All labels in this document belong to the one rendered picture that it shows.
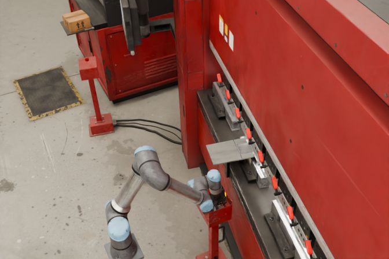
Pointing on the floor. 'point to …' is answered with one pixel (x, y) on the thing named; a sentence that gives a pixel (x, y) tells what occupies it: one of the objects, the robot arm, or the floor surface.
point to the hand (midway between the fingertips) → (215, 211)
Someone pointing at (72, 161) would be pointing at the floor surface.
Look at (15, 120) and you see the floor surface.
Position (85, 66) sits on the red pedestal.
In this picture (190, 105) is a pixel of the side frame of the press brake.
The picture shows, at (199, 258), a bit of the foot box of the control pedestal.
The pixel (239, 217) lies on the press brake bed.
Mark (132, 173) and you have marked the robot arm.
